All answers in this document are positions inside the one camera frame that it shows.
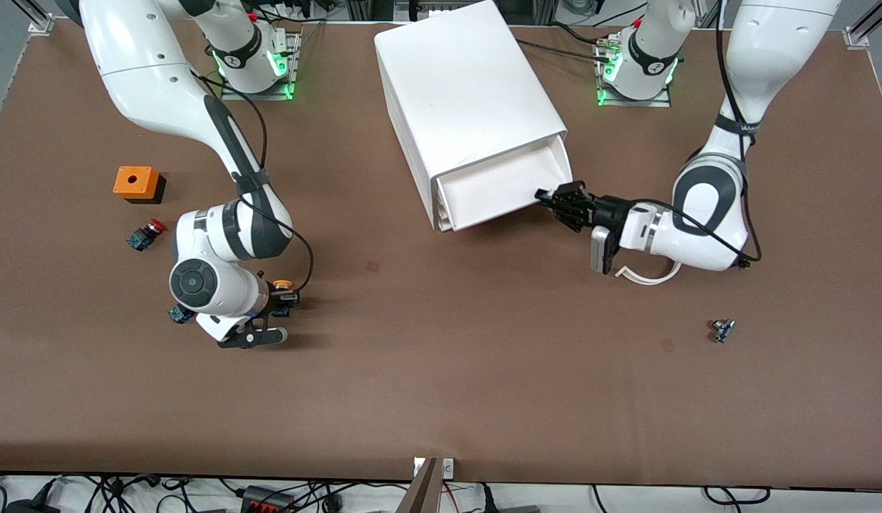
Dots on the green push button switch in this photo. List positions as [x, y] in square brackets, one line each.
[179, 314]

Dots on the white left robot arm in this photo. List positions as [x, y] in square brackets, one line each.
[769, 43]

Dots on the small blue grey component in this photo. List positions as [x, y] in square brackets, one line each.
[722, 330]

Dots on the orange button enclosure box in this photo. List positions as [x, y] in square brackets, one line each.
[133, 182]

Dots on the white opening cabinet drawer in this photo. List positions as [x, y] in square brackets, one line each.
[501, 189]

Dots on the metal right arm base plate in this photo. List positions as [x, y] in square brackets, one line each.
[293, 64]

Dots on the white curved plastic strip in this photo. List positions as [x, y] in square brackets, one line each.
[651, 278]

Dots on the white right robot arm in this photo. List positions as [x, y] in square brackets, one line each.
[149, 71]

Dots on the yellow push button switch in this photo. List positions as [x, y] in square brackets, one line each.
[283, 285]

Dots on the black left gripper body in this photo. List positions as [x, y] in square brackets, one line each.
[607, 209]

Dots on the brown wooden post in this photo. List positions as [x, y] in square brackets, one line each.
[421, 491]

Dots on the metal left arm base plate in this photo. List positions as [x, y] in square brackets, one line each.
[662, 102]

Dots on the white metal bracket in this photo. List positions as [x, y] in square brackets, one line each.
[448, 467]

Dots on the red push button switch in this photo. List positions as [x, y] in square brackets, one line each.
[145, 235]

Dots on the black red power strip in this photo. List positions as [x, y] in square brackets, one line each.
[266, 500]

